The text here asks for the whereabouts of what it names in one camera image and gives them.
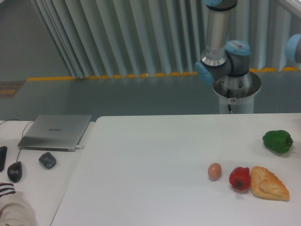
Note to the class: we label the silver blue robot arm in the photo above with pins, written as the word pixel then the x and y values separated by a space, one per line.
pixel 216 42

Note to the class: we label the cream sleeved forearm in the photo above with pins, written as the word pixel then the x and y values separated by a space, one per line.
pixel 14 208

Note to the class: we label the red bell pepper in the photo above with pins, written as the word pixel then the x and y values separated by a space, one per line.
pixel 240 178

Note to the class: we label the green bell pepper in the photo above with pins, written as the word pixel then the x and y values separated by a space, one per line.
pixel 279 141

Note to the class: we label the white usb dongle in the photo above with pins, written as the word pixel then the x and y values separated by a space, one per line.
pixel 79 147

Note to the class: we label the brown egg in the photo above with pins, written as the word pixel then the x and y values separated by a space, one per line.
pixel 214 171

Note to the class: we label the grey pleated curtain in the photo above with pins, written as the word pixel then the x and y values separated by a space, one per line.
pixel 119 38

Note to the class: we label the silver closed laptop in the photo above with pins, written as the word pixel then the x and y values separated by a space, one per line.
pixel 55 132

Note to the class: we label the dark grey small case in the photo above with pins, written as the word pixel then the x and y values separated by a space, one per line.
pixel 47 160

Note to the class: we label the golden pastry bread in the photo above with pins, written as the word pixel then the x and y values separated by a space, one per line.
pixel 266 185

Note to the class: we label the floor warning sticker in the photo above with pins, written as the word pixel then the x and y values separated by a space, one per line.
pixel 8 89

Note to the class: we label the black computer mouse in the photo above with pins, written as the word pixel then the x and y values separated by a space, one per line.
pixel 15 172

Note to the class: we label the black keyboard edge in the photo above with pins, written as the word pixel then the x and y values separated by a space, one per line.
pixel 3 154

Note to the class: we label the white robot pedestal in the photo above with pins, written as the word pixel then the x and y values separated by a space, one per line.
pixel 236 94

